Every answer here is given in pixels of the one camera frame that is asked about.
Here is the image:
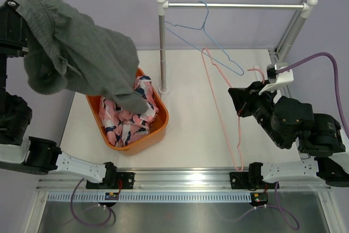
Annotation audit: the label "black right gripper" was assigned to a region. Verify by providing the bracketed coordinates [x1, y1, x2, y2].
[228, 80, 286, 147]

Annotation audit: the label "pink wire hanger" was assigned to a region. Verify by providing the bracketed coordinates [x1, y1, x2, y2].
[200, 47, 262, 172]

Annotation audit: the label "blue wire hanger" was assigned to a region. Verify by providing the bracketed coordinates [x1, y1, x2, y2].
[165, 1, 245, 76]

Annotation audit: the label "pink shark print shorts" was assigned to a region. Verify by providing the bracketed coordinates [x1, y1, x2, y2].
[99, 75, 159, 147]

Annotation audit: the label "grey shorts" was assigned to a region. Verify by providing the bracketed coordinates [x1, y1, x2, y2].
[11, 0, 148, 114]

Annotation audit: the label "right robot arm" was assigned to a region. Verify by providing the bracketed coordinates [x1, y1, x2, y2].
[228, 81, 348, 189]

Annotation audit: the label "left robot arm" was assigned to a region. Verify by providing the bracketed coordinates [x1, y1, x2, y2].
[1, 0, 121, 189]

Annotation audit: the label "orange plastic laundry basket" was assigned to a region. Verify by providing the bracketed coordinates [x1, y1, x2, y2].
[86, 69, 169, 156]

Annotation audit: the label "silver clothes rack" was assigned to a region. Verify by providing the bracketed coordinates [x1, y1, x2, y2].
[156, 0, 318, 94]

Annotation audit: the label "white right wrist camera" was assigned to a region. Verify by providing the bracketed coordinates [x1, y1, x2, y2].
[258, 63, 294, 95]

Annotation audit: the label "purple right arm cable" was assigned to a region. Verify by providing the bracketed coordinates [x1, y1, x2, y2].
[218, 52, 349, 231]

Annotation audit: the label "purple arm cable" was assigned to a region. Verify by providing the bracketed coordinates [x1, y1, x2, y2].
[218, 52, 349, 231]
[70, 177, 117, 227]

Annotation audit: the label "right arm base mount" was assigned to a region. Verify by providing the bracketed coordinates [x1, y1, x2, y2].
[229, 172, 276, 191]

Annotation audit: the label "aluminium mounting rail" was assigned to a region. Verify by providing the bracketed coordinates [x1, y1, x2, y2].
[35, 165, 331, 192]

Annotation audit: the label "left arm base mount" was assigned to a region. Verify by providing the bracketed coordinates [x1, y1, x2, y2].
[86, 171, 135, 190]

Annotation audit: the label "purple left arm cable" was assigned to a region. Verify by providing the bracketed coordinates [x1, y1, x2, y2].
[70, 177, 117, 227]

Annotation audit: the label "white slotted cable duct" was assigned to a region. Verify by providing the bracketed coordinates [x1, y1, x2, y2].
[47, 192, 251, 203]

